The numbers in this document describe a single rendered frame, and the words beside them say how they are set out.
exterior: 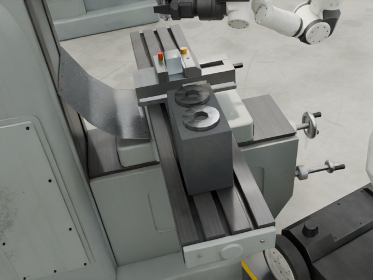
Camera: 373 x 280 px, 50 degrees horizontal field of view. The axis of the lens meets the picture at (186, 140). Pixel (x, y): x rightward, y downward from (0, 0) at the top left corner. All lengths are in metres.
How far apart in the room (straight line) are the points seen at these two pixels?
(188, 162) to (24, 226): 0.76
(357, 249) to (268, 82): 2.02
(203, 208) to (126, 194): 0.57
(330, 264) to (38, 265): 1.05
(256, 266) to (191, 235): 0.63
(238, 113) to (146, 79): 0.36
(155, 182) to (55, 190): 0.36
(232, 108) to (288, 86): 1.70
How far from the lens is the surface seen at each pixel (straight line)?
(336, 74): 3.39
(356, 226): 1.48
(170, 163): 1.14
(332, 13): 1.35
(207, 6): 1.24
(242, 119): 1.46
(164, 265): 1.82
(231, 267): 1.82
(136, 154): 1.42
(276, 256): 1.47
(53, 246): 1.62
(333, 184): 2.43
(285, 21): 1.32
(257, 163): 1.57
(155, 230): 1.71
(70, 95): 1.31
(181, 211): 1.01
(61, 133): 1.30
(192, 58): 1.40
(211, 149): 0.95
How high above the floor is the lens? 1.71
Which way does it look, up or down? 39 degrees down
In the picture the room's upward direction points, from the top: 7 degrees counter-clockwise
